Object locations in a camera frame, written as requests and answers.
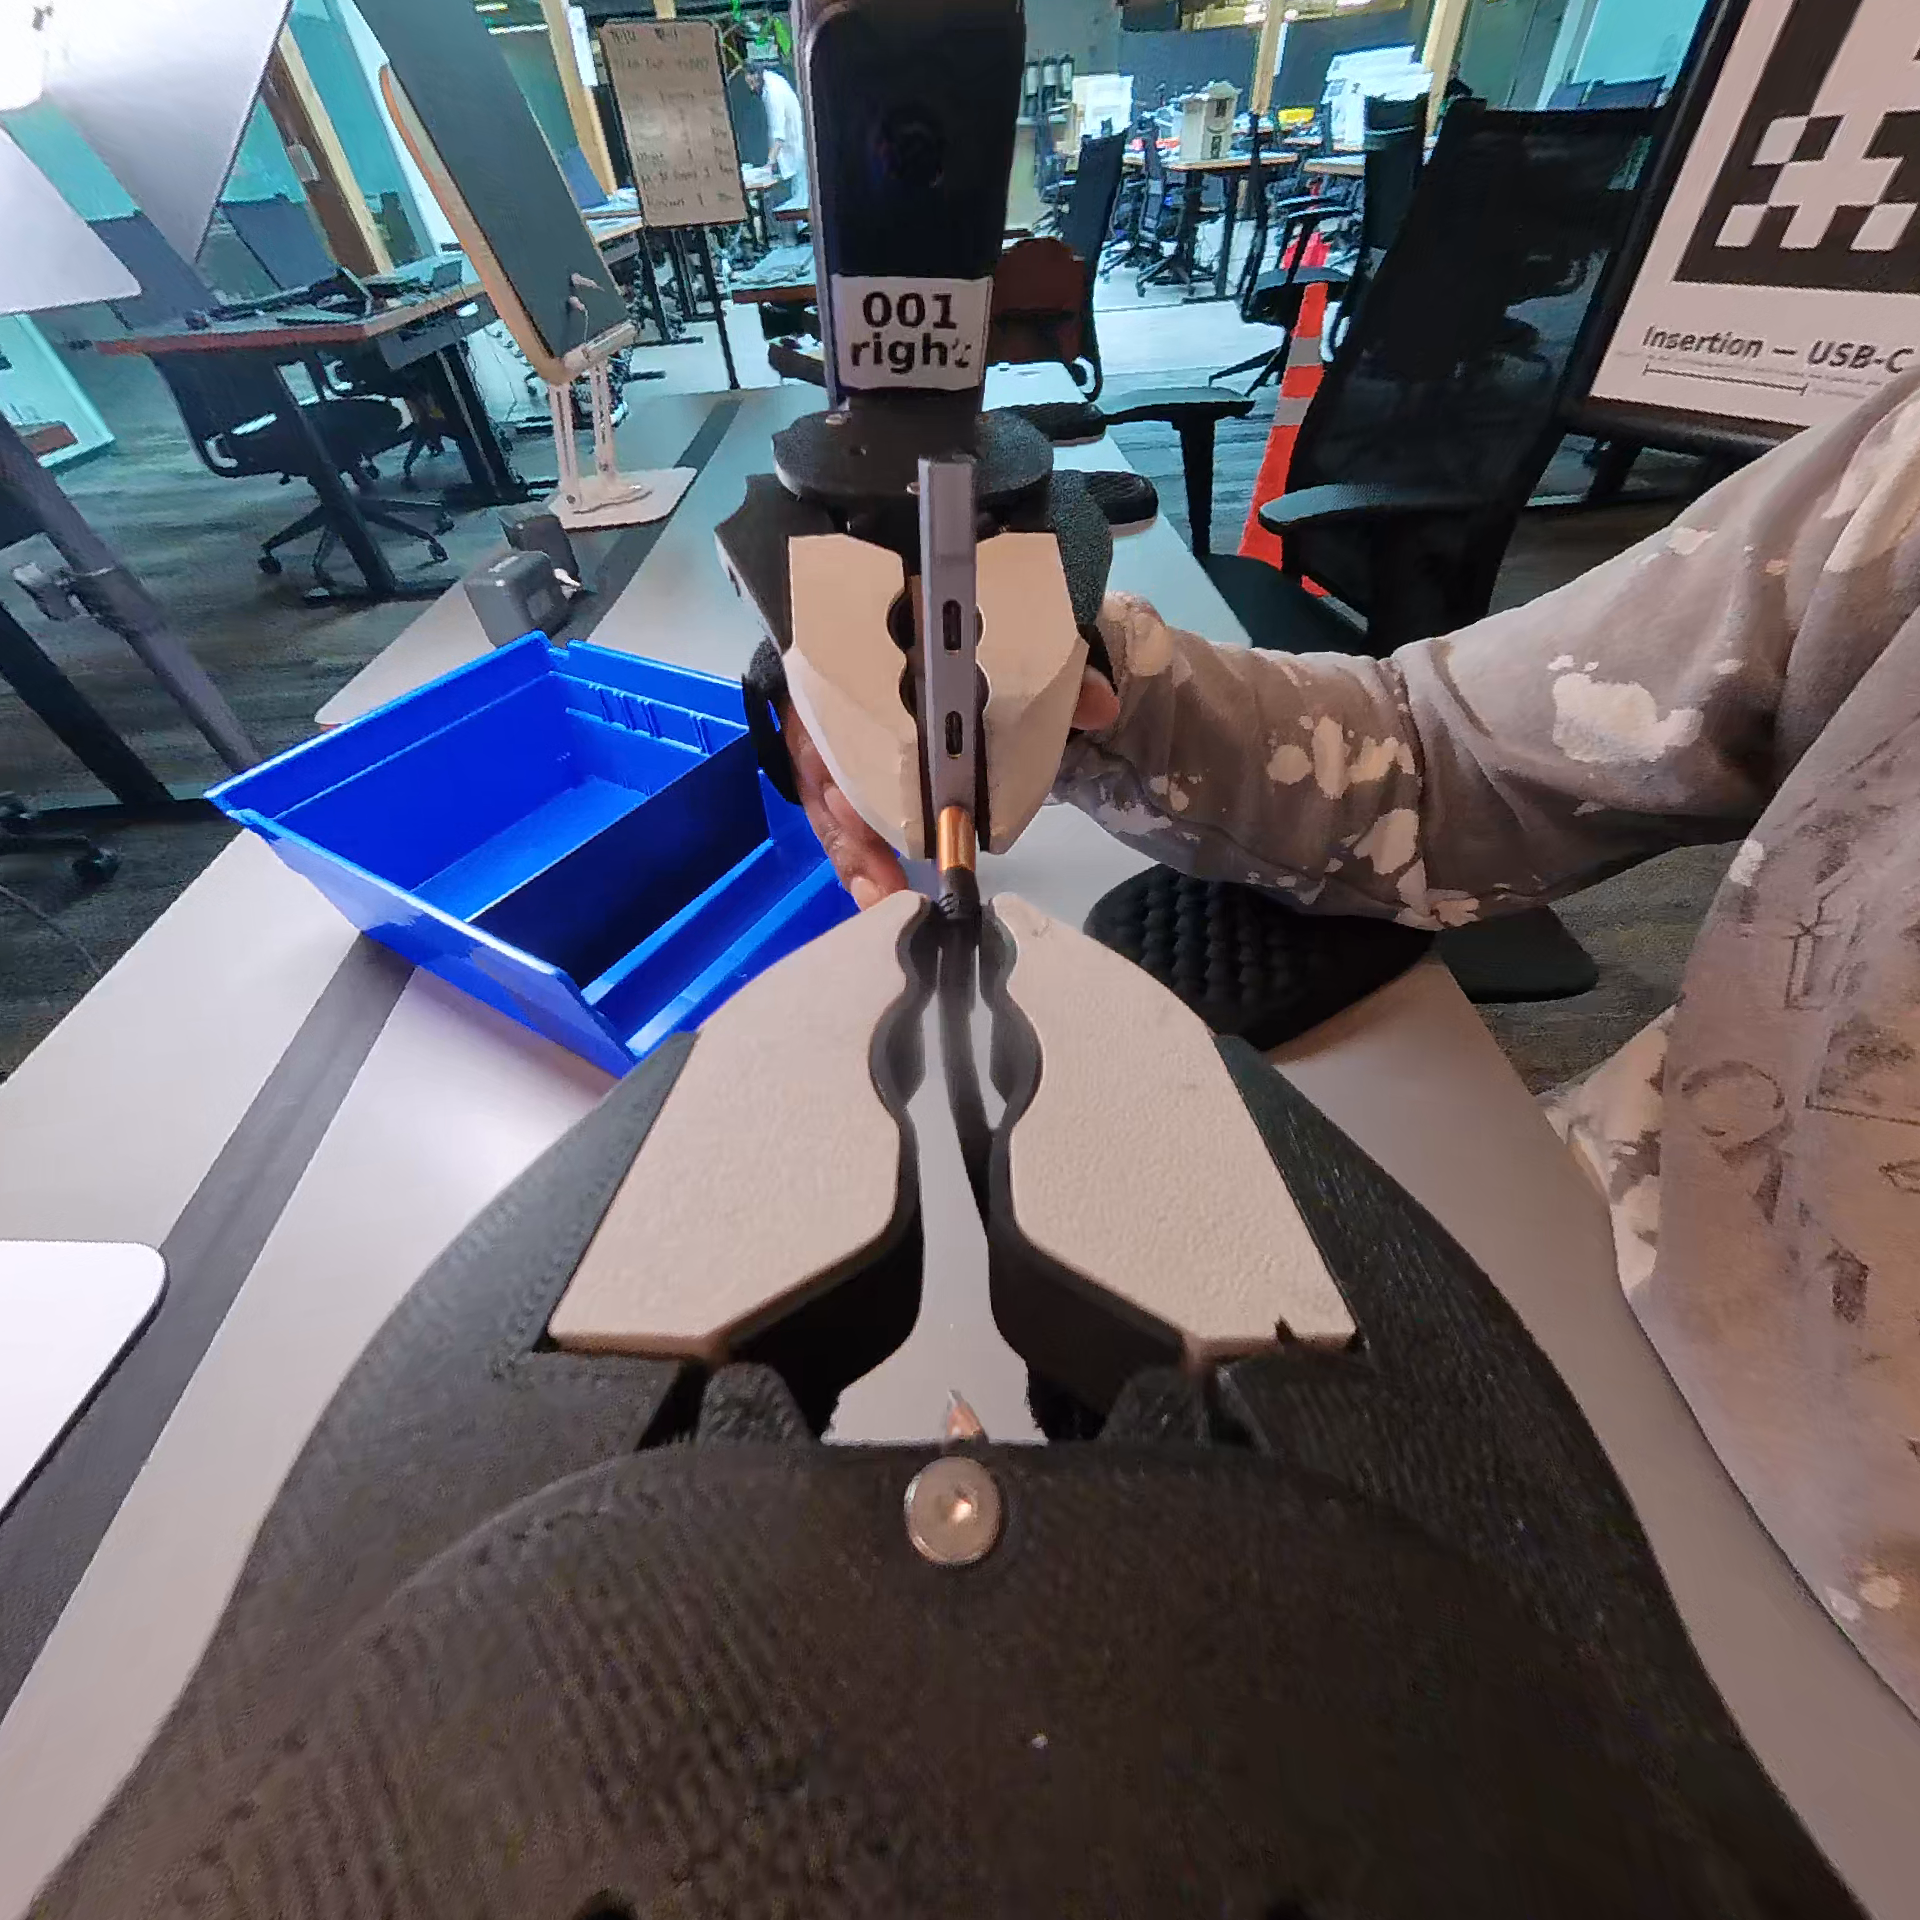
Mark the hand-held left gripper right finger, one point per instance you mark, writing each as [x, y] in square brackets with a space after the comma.
[1170, 1184]

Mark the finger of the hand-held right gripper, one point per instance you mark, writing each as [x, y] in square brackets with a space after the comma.
[1038, 674]
[840, 662]

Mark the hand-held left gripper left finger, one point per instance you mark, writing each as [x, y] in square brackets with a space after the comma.
[735, 1184]

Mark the grey usb hub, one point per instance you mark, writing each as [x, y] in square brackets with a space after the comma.
[950, 525]

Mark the person's right forearm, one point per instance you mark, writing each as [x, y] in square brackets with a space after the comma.
[1501, 721]

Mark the person's right hand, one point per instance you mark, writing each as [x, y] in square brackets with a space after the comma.
[863, 855]

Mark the whiteboard on stand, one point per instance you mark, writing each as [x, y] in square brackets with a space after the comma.
[674, 119]

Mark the black padded chair armrest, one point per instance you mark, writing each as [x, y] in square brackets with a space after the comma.
[1243, 944]

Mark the cardboard box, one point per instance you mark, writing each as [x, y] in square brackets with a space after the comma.
[1205, 119]

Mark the small grey device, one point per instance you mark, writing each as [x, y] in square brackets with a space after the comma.
[518, 593]

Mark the orange traffic cone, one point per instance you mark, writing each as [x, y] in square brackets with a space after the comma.
[1289, 421]

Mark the blue plastic bin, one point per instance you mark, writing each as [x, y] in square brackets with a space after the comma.
[495, 840]

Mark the black board with wooden rim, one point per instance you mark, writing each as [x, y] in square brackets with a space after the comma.
[495, 166]

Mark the black mesh office chair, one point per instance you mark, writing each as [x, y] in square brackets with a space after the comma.
[1440, 301]

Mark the wooden desk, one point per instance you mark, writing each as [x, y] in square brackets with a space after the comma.
[299, 322]

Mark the person's grey patterned sweatshirt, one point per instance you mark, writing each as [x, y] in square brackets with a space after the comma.
[1800, 1126]

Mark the white rounded plate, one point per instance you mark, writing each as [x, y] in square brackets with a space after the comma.
[59, 1350]

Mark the black light stand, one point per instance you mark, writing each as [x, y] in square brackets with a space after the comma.
[135, 626]

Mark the white softbox light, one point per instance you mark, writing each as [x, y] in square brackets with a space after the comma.
[150, 119]

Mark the white sign with black tag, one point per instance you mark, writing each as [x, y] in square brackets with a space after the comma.
[1725, 329]

